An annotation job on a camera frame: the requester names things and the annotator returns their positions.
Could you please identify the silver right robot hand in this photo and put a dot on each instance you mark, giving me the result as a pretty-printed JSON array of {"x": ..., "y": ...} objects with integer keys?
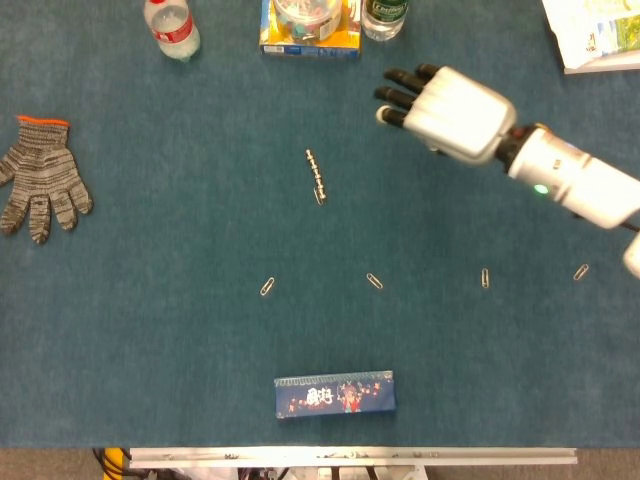
[{"x": 460, "y": 115}]

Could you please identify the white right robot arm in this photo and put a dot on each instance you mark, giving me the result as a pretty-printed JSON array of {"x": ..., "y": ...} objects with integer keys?
[{"x": 580, "y": 175}]

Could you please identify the robot base hardware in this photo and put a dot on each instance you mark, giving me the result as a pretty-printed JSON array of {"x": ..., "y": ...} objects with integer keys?
[{"x": 325, "y": 473}]

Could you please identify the green label water bottle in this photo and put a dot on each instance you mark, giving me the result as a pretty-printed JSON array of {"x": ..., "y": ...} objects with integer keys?
[{"x": 382, "y": 25}]

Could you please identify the flat white box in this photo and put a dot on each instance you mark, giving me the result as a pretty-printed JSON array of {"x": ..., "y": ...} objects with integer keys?
[{"x": 605, "y": 65}]

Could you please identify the blue yellow cardboard box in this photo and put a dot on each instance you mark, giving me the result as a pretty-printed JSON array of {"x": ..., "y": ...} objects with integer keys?
[{"x": 310, "y": 50}]

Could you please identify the clear jar of colourful clips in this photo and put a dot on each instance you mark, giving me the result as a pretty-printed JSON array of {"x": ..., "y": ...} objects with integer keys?
[{"x": 307, "y": 20}]

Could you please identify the red label soda bottle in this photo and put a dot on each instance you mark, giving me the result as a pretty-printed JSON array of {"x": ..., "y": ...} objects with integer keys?
[{"x": 172, "y": 35}]

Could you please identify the dark blue pencil box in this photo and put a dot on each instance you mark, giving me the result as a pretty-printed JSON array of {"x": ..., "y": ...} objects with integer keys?
[{"x": 330, "y": 397}]

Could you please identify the teal felt table cloth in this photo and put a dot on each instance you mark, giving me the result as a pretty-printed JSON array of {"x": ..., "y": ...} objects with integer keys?
[{"x": 200, "y": 325}]

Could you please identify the grey knit work glove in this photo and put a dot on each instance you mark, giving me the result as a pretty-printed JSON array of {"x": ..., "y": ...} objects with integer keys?
[{"x": 42, "y": 175}]

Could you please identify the aluminium rail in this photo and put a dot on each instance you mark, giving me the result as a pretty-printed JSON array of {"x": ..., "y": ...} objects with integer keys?
[{"x": 350, "y": 456}]

